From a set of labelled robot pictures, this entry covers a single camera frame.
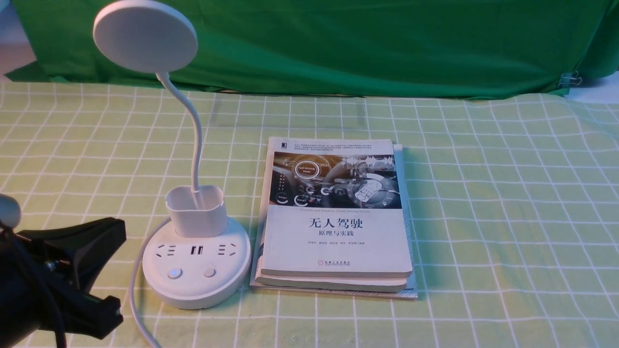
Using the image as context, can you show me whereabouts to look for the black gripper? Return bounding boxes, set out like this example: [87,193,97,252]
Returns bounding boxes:
[0,217,127,348]

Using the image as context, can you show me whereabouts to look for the white lamp power cable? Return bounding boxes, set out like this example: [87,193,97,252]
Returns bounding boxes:
[128,217,172,348]

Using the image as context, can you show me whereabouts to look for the white desk lamp with sockets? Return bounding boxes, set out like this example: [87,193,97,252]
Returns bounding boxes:
[93,0,251,310]

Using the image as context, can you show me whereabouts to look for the top white self-driving book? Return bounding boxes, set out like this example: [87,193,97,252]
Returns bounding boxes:
[255,137,413,293]

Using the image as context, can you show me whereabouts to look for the green checkered tablecloth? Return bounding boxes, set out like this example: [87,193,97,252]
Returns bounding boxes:
[0,82,619,348]

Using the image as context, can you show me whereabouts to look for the metal binder clip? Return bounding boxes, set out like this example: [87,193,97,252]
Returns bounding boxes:
[558,71,582,89]

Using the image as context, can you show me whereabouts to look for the bottom book under stack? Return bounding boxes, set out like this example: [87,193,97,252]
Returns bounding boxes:
[250,144,419,300]

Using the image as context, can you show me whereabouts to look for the green backdrop cloth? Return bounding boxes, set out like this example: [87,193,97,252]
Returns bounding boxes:
[5,0,619,100]

